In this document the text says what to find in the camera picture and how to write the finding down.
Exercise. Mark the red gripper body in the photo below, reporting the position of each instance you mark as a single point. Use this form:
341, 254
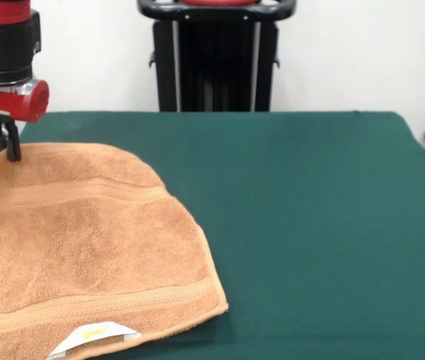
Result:
13, 103

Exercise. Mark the tan terry towel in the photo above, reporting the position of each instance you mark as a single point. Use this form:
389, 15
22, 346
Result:
85, 243

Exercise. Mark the dark green table cloth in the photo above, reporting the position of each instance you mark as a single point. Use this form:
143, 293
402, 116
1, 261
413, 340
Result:
347, 225

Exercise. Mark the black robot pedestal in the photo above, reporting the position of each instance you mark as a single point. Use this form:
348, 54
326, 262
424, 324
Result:
216, 67

